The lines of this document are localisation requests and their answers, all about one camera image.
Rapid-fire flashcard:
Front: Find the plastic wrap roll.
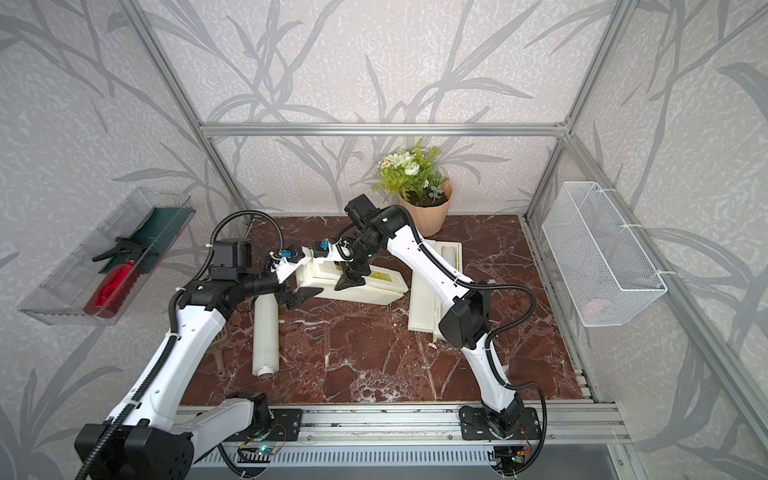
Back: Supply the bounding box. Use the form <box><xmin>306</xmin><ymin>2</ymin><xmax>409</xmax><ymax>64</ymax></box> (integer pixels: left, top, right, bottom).
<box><xmin>439</xmin><ymin>242</ymin><xmax>462</xmax><ymax>275</ymax></box>
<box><xmin>252</xmin><ymin>294</ymin><xmax>280</xmax><ymax>378</ymax></box>

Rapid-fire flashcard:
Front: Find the red spray bottle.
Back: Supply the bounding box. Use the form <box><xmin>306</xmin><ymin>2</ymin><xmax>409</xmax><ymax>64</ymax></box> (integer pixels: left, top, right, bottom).
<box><xmin>83</xmin><ymin>260</ymin><xmax>140</xmax><ymax>319</ymax></box>

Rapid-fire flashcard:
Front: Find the potted green plant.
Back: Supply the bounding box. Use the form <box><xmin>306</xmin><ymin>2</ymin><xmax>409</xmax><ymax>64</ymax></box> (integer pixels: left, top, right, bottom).
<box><xmin>373</xmin><ymin>139</ymin><xmax>453</xmax><ymax>237</ymax></box>

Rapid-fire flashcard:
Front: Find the white wire mesh basket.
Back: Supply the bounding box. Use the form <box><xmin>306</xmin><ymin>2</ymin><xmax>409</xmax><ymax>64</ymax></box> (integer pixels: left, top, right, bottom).
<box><xmin>542</xmin><ymin>181</ymin><xmax>668</xmax><ymax>328</ymax></box>

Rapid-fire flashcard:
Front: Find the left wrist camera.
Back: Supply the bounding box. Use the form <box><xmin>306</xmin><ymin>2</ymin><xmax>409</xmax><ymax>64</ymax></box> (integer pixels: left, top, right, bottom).
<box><xmin>268</xmin><ymin>245</ymin><xmax>312</xmax><ymax>284</ymax></box>

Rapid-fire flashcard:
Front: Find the clear plastic wall tray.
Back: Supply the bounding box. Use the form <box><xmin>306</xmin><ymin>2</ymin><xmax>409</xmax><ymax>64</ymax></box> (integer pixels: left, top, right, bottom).
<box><xmin>18</xmin><ymin>188</ymin><xmax>196</xmax><ymax>326</ymax></box>

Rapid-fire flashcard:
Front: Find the white wrap dispenser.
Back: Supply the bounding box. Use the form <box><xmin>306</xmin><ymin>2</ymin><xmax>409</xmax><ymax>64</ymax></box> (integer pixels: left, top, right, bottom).
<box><xmin>407</xmin><ymin>238</ymin><xmax>464</xmax><ymax>343</ymax></box>
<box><xmin>295</xmin><ymin>241</ymin><xmax>409</xmax><ymax>305</ymax></box>

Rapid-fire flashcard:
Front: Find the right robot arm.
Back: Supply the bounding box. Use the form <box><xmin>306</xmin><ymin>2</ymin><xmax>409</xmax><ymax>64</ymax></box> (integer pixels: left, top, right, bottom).
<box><xmin>328</xmin><ymin>195</ymin><xmax>537</xmax><ymax>439</ymax></box>

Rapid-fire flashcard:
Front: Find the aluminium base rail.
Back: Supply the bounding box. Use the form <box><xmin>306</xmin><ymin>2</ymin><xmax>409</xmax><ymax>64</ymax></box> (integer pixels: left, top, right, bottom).
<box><xmin>265</xmin><ymin>400</ymin><xmax>631</xmax><ymax>447</ymax></box>

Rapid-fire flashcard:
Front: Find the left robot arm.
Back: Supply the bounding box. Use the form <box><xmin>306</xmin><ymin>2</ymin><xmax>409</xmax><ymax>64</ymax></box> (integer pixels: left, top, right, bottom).
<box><xmin>75</xmin><ymin>212</ymin><xmax>319</xmax><ymax>479</ymax></box>

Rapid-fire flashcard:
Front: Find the brown plastic scoop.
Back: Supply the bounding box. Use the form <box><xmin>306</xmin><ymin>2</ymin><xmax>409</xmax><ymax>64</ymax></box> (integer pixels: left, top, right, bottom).
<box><xmin>207</xmin><ymin>325</ymin><xmax>230</xmax><ymax>379</ymax></box>

